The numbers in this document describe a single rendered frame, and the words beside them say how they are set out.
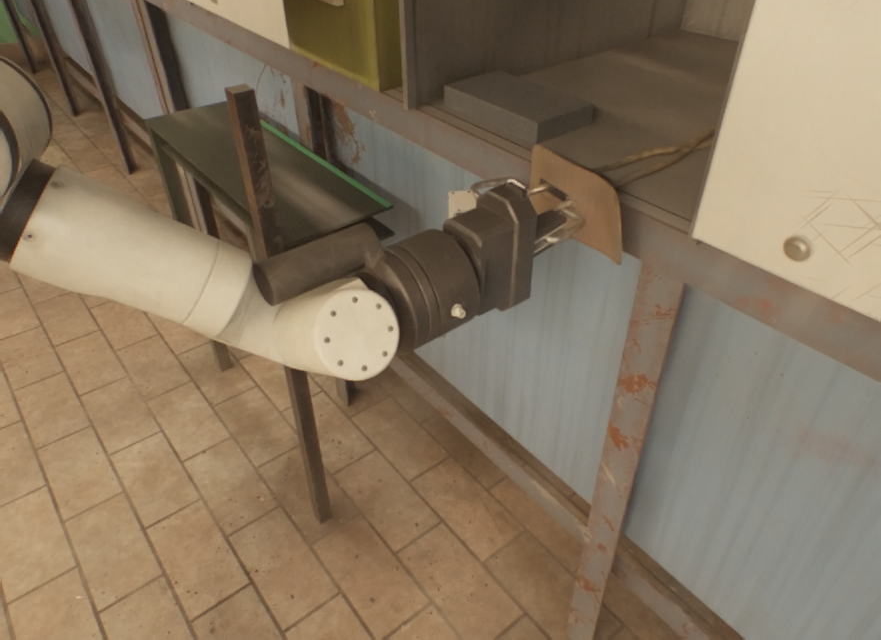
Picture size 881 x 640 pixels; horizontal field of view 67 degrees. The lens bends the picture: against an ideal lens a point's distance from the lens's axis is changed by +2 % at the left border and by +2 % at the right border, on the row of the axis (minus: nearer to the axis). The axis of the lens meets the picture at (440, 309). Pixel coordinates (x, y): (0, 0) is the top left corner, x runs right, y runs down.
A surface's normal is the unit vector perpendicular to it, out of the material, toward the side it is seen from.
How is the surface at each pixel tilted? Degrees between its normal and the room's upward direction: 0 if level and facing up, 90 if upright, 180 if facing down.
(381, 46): 90
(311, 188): 0
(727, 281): 90
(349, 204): 0
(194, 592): 0
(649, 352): 90
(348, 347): 59
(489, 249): 90
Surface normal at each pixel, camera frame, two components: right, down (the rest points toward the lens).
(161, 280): 0.36, 0.34
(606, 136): -0.01, -0.79
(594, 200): -0.82, 0.37
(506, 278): 0.62, 0.47
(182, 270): 0.51, 0.04
